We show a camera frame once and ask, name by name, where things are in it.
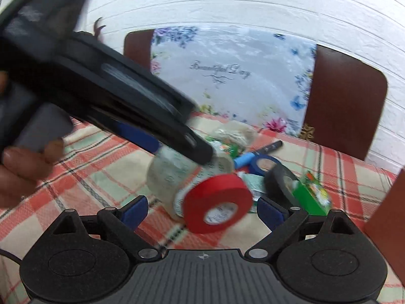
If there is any black cable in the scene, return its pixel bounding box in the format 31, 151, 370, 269
0, 248, 24, 265

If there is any person's left hand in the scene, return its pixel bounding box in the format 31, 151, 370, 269
0, 69, 66, 210

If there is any red feather decoration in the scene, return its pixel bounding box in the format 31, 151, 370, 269
93, 17, 105, 39

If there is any black marker pen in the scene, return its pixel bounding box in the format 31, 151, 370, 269
253, 140, 283, 155

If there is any brown storage box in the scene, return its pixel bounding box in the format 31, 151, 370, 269
364, 167, 405, 285

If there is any blue tape roll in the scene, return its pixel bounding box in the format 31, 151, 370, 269
249, 155, 281, 176

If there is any blue cylindrical tube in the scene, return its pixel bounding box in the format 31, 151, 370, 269
233, 152, 257, 169

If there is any cotton swabs plastic bag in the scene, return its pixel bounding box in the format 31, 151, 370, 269
206, 120, 257, 150

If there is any black tape roll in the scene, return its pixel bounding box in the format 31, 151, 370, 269
264, 164, 303, 209

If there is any green printed small box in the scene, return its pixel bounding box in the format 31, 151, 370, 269
292, 170, 332, 216

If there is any green tissue packet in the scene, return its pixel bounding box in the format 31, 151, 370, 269
237, 171, 266, 213

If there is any brown wooden headboard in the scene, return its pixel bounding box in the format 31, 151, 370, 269
124, 29, 388, 159

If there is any red tape roll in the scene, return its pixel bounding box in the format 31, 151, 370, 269
182, 174, 253, 234

